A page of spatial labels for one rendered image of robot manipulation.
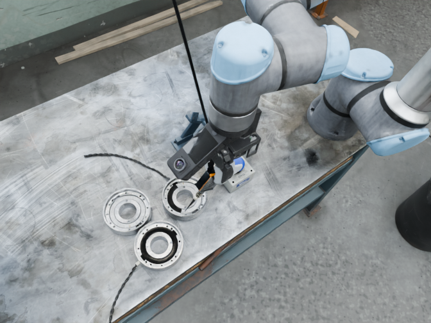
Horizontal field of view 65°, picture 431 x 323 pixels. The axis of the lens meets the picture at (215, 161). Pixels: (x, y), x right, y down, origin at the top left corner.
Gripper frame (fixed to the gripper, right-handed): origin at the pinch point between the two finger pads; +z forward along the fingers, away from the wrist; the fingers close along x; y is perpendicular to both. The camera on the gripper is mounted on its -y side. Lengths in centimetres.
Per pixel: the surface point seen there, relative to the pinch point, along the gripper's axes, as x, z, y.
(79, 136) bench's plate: 33.0, 13.0, -19.2
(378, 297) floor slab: -53, 93, 61
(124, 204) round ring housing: 8.6, 10.2, -17.9
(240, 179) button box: -0.8, 8.6, 8.2
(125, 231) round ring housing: 2.1, 8.9, -20.5
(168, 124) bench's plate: 25.0, 13.1, 2.7
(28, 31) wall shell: 163, 76, -15
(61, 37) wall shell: 164, 87, 1
